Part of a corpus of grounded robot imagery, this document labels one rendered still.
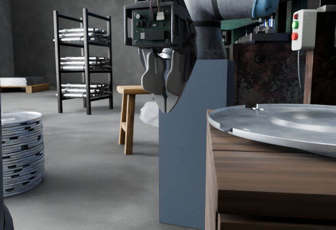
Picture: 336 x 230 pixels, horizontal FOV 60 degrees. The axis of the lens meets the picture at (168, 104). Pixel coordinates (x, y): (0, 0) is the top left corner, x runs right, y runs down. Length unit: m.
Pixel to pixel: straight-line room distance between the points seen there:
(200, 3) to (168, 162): 0.42
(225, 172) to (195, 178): 0.56
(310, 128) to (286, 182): 0.15
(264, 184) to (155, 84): 0.27
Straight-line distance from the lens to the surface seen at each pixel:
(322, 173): 0.25
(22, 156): 1.13
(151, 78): 0.44
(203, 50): 0.76
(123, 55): 7.49
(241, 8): 0.75
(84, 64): 2.82
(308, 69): 1.17
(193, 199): 0.82
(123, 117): 1.63
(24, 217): 1.00
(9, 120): 1.17
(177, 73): 0.43
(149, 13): 0.39
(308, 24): 1.13
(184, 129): 0.76
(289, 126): 0.37
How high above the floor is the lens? 0.43
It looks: 7 degrees down
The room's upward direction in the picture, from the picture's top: straight up
